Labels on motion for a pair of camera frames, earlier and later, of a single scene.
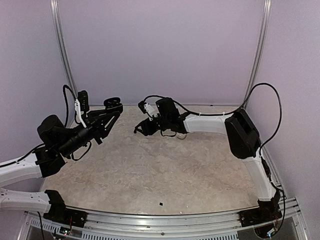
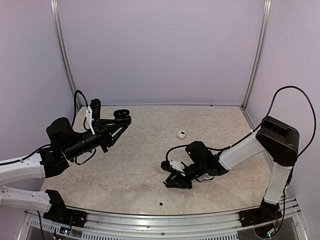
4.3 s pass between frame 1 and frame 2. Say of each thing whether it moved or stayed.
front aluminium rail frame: stayed
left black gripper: moved
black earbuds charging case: moved
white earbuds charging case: stayed
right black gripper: moved
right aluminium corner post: stayed
